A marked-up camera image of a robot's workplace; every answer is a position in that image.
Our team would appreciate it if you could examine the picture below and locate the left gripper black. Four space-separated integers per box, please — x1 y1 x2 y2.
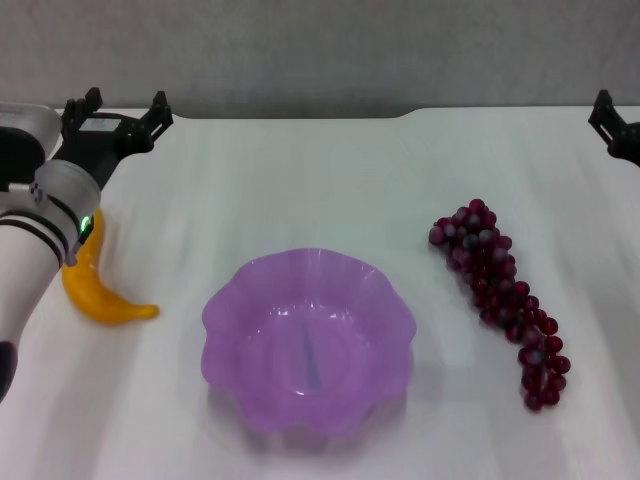
52 87 175 190

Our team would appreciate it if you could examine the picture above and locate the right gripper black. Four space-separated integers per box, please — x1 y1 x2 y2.
587 89 640 169

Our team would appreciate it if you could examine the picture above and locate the yellow toy banana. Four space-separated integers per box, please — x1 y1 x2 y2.
60 207 161 327

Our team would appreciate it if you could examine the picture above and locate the dark red grape bunch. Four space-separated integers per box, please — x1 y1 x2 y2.
427 198 572 413

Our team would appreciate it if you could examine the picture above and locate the purple wavy plastic plate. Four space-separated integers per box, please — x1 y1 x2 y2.
201 247 418 442

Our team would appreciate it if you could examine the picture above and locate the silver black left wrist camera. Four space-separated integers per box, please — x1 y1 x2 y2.
0 102 64 194

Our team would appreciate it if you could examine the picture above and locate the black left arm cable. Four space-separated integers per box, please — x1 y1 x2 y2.
64 215 96 266

